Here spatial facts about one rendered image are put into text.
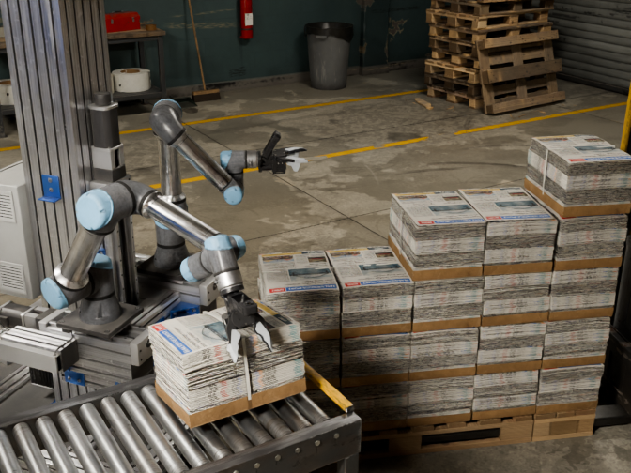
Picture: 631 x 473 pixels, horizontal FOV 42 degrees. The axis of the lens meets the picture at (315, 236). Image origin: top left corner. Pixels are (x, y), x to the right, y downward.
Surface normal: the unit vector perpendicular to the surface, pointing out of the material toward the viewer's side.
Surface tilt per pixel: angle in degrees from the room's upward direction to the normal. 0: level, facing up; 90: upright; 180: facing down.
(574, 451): 0
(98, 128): 90
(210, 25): 90
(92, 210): 84
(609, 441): 0
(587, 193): 90
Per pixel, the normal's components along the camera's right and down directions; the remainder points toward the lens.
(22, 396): 0.00, -0.92
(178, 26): 0.52, 0.33
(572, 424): 0.17, 0.39
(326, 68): -0.23, 0.39
